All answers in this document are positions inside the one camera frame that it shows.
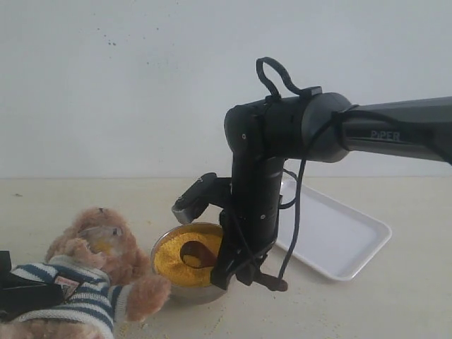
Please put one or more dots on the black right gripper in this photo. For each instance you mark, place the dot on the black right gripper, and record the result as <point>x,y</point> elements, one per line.
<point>251,236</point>

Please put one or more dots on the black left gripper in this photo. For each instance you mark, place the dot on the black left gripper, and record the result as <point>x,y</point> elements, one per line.
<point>19,295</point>

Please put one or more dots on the dark brown wooden spoon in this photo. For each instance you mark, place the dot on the dark brown wooden spoon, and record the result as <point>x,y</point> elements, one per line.
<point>197,255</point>

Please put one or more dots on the yellow millet grains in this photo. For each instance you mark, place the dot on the yellow millet grains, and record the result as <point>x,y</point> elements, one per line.
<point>187,272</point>

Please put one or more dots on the beige teddy bear striped sweater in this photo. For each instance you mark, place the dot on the beige teddy bear striped sweater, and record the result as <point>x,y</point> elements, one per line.
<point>105,278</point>

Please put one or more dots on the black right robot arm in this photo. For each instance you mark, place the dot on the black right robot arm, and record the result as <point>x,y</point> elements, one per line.
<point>323,128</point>

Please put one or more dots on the steel bowl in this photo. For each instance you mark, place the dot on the steel bowl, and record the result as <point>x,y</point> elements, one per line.
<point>191,295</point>

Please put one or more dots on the white rectangular plastic tray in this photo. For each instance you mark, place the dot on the white rectangular plastic tray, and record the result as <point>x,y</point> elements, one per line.
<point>334,239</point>

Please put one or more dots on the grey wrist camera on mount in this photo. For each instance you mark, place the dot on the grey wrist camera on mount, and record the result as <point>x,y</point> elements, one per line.
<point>209,189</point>

